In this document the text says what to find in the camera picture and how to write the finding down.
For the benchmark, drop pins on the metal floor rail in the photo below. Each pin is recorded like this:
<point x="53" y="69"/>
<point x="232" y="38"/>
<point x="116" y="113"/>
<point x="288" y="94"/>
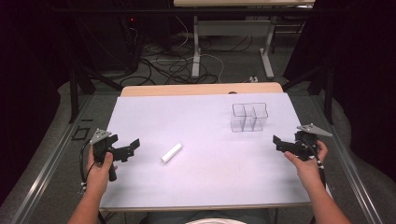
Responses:
<point x="351" y="174"/>
<point x="43" y="174"/>

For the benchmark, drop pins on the person's grey clothing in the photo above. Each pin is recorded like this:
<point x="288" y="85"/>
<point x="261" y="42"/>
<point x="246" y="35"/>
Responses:
<point x="211" y="217"/>

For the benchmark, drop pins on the person's left hand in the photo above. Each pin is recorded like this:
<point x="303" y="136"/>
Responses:
<point x="98" y="177"/>

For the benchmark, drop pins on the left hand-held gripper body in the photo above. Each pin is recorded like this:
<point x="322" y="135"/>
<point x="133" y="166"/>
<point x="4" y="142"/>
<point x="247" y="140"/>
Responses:
<point x="102" y="144"/>

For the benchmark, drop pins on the white power plug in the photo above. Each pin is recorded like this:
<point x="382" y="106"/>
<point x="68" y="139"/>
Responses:
<point x="253" y="79"/>

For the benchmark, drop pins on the dark curtain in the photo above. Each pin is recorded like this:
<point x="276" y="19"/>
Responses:
<point x="367" y="77"/>
<point x="28" y="77"/>

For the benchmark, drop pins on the person's right hand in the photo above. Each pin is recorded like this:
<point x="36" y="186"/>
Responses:
<point x="309" y="172"/>

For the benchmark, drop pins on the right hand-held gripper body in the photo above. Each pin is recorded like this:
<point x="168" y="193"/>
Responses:
<point x="303" y="146"/>

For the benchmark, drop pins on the black metal stand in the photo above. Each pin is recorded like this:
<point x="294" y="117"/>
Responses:
<point x="76" y="90"/>
<point x="325" y="90"/>

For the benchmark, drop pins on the white cylinder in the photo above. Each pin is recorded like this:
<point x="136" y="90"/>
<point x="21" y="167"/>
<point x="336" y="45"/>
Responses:
<point x="171" y="152"/>

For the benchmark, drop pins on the white table sheet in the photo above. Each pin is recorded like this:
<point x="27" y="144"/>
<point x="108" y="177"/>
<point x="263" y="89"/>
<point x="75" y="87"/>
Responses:
<point x="202" y="180"/>

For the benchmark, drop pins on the white desk with metal legs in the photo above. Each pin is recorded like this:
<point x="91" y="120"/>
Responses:
<point x="233" y="28"/>

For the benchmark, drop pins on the clear acrylic divided organizer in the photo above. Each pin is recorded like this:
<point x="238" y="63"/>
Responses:
<point x="249" y="119"/>

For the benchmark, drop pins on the black computer tower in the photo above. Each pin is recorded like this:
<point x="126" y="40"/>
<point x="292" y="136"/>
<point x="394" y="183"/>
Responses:
<point x="129" y="43"/>

